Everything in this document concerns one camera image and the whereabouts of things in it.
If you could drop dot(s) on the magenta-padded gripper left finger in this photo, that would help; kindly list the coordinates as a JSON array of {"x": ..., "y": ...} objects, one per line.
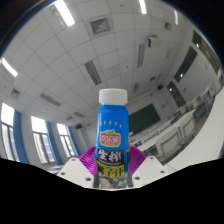
[{"x": 75, "y": 171}]

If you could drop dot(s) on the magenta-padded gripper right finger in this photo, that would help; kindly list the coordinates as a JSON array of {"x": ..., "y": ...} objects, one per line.
[{"x": 150, "y": 170}]

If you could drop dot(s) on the blue white-capped drink bottle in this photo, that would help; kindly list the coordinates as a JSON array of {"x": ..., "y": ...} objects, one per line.
[{"x": 112, "y": 123}]

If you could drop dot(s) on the blue curtain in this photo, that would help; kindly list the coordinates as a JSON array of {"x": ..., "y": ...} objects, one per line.
[
  {"x": 73, "y": 141},
  {"x": 53, "y": 143},
  {"x": 20, "y": 136}
]

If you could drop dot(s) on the classroom desks and chairs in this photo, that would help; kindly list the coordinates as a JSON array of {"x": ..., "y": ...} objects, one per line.
[{"x": 173, "y": 140}]

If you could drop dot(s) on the dark green chalkboard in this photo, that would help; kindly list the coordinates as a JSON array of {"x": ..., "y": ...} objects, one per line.
[{"x": 145, "y": 119}]

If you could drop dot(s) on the dark classroom door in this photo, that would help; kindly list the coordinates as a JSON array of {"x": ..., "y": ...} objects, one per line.
[{"x": 176, "y": 94}]

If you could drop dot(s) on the ceiling lights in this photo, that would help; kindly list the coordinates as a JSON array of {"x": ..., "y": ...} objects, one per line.
[{"x": 65, "y": 13}]

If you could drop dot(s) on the dark high wall window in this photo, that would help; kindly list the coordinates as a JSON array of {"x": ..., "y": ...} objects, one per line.
[
  {"x": 185, "y": 65},
  {"x": 206, "y": 50}
]

